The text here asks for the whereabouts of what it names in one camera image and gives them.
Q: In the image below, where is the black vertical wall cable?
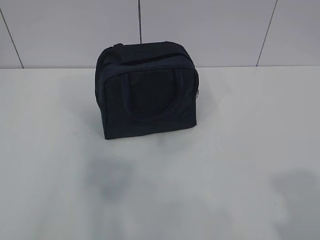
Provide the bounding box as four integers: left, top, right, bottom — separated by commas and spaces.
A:
137, 0, 143, 43

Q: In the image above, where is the navy blue lunch bag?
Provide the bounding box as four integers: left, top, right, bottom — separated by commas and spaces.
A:
95, 41, 199, 140

